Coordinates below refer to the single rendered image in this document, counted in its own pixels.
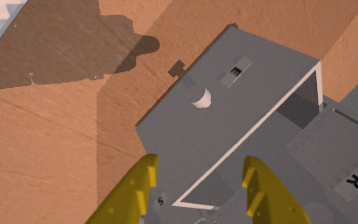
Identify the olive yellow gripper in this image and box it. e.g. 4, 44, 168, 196
84, 154, 311, 224

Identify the dark grey chest of drawers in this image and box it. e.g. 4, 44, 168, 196
200, 95, 358, 224

